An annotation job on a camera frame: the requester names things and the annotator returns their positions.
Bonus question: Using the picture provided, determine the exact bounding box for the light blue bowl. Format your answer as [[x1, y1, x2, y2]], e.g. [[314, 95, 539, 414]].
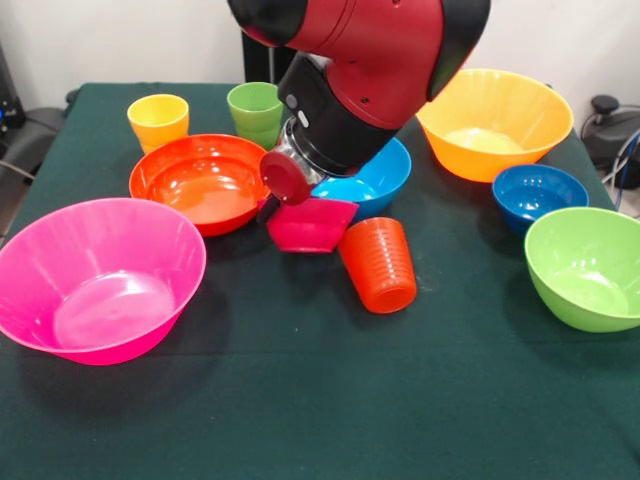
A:
[[309, 137, 413, 221]]

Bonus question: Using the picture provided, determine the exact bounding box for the yellow cup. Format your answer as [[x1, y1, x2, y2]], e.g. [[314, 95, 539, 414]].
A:
[[126, 93, 190, 155]]

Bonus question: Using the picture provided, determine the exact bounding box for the small magenta bowl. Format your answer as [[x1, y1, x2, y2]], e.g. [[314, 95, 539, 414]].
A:
[[266, 196, 360, 255]]

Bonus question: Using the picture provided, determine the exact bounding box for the light green bowl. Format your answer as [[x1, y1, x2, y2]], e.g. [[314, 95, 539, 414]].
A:
[[523, 206, 640, 334]]

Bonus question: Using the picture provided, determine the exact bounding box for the orange-red ribbed cup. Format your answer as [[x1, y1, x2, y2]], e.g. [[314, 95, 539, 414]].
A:
[[338, 216, 418, 315]]

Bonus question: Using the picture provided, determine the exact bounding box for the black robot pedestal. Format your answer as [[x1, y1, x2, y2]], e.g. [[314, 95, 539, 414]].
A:
[[241, 29, 301, 85]]

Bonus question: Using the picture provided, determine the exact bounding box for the large pink bowl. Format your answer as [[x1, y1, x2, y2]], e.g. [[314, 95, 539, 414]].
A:
[[0, 197, 208, 367]]

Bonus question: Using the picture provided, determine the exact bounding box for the small dark blue bowl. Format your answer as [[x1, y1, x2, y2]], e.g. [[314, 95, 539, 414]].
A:
[[491, 163, 590, 237]]

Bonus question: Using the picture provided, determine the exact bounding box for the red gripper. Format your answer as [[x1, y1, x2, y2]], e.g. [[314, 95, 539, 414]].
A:
[[255, 149, 312, 225]]

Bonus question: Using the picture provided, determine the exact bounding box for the dark green tablecloth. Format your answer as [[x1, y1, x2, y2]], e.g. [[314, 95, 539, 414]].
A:
[[0, 82, 640, 480]]

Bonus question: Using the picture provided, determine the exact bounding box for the red shallow bowl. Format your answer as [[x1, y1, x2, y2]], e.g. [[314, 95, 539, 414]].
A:
[[128, 133, 274, 238]]

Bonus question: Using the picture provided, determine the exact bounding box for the large orange bowl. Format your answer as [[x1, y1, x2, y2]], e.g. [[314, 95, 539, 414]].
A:
[[415, 68, 575, 183]]

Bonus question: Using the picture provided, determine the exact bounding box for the black equipment box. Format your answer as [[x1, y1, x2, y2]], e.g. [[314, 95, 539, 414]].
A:
[[0, 42, 26, 146]]

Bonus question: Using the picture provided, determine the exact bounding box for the green cup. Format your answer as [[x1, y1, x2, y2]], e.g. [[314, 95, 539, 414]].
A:
[[226, 81, 285, 151]]

